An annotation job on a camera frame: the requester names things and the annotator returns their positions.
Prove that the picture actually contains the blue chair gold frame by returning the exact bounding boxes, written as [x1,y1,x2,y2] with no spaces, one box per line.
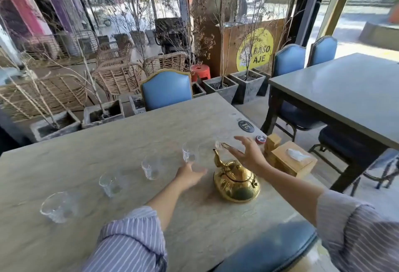
[140,69,193,112]

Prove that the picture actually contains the gold brass teapot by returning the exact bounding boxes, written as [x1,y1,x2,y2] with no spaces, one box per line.
[212,148,261,204]

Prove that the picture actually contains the group of rattan chairs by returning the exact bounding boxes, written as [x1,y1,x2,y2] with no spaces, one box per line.
[0,30,187,123]

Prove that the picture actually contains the wooden panel yellow round sign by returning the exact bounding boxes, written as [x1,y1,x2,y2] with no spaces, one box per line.
[202,17,286,77]

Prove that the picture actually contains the red plastic stool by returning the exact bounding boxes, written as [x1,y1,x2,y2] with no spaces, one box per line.
[190,64,211,83]

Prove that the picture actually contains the person's right striped sleeve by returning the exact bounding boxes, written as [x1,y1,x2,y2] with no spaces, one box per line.
[316,189,399,272]

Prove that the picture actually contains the row of grey concrete planters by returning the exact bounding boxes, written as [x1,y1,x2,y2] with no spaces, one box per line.
[30,68,272,143]

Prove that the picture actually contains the black metal cart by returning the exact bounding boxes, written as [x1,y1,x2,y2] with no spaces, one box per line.
[155,17,189,54]

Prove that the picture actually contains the blue padded chair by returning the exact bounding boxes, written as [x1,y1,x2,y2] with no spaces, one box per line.
[215,221,318,272]

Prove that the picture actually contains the person's left hand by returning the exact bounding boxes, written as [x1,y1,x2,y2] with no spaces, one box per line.
[173,162,208,193]

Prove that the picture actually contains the round black sticker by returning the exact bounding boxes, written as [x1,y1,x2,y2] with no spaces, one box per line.
[237,120,256,133]

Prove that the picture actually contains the wooden tissue box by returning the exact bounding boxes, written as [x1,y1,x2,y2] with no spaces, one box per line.
[270,141,318,179]

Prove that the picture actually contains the person's striped sleeve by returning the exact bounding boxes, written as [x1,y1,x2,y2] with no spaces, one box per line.
[316,189,399,272]
[82,206,169,272]

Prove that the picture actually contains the person's right forearm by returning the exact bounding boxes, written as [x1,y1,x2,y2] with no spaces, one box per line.
[260,163,326,227]

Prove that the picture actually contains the grey table black legs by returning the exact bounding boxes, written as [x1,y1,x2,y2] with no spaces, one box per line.
[261,52,399,193]

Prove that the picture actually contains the person's left striped sleeve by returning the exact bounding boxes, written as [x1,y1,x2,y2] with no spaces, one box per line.
[82,206,169,272]

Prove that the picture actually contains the grey stone table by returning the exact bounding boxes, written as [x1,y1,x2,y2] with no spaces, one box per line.
[0,92,328,272]

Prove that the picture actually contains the person's left forearm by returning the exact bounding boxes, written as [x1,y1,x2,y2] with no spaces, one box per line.
[145,176,187,232]

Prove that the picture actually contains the white tissue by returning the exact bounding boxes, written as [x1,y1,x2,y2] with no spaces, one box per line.
[286,148,311,162]

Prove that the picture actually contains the person's right hand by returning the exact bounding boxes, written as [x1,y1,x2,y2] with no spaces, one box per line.
[221,135,272,177]

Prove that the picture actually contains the dark blue chair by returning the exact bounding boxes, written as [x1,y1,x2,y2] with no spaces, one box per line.
[308,125,399,198]

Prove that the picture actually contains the blue chair grey frame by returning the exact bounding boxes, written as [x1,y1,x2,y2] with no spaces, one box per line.
[261,44,326,143]
[307,35,338,67]

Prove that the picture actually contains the group of dry branch plants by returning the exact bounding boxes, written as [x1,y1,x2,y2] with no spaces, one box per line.
[0,0,312,129]

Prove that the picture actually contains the small wooden holder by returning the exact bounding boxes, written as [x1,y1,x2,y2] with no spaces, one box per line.
[264,134,282,158]

